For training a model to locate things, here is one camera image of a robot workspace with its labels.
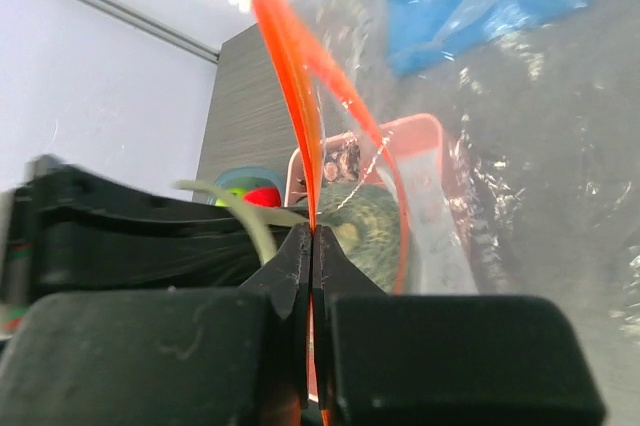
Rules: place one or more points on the green netted melon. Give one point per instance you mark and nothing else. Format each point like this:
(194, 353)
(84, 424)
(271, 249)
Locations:
(363, 217)

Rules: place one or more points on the clear zip top bag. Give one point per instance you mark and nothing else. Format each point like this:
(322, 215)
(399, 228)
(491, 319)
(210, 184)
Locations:
(477, 147)

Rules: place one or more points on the pink divided organizer tray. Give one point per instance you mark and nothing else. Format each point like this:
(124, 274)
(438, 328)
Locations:
(433, 167)

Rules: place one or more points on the rose pattern rolled sock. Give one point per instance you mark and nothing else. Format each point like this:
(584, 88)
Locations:
(341, 162)

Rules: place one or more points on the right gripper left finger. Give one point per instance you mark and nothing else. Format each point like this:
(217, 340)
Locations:
(197, 356)

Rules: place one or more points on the green apple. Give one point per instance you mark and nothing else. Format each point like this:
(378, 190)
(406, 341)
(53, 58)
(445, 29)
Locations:
(224, 194)

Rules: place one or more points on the teal plastic fruit bin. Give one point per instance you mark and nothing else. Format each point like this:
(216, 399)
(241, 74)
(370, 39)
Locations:
(250, 178)

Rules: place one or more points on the red pepper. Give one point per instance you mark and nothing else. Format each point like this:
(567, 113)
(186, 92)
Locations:
(266, 196)

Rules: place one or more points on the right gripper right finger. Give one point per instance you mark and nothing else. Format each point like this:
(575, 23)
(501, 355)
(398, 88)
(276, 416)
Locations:
(442, 360)

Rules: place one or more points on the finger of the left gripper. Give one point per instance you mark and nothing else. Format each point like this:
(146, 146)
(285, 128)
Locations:
(66, 229)

